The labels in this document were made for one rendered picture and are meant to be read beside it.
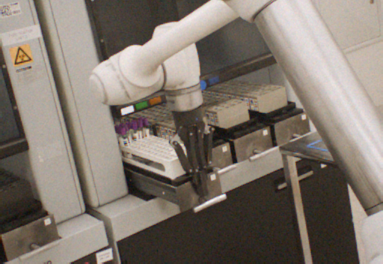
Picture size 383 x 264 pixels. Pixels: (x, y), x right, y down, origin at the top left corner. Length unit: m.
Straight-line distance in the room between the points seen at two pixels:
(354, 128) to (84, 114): 0.98
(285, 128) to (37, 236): 0.82
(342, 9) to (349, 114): 2.89
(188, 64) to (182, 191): 0.34
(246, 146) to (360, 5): 2.08
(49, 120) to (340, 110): 0.97
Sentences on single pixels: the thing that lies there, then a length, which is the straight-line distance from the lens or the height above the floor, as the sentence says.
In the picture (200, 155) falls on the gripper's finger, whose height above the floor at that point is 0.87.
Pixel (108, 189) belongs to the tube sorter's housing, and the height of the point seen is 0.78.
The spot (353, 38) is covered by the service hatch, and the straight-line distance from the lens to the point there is 4.19.
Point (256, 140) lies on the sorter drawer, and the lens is 2.28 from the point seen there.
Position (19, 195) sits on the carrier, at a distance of 2.02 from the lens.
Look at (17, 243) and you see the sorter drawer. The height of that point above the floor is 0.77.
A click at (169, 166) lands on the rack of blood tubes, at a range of 1.98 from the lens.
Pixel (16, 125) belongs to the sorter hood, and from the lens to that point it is 1.98.
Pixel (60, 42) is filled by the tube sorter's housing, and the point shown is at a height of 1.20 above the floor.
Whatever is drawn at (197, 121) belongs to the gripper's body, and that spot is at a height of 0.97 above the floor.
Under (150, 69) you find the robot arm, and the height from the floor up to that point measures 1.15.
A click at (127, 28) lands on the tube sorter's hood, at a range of 2.09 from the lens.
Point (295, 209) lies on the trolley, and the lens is 2.12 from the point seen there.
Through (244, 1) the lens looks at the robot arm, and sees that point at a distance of 1.29.
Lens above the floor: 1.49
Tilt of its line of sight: 16 degrees down
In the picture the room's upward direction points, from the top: 11 degrees counter-clockwise
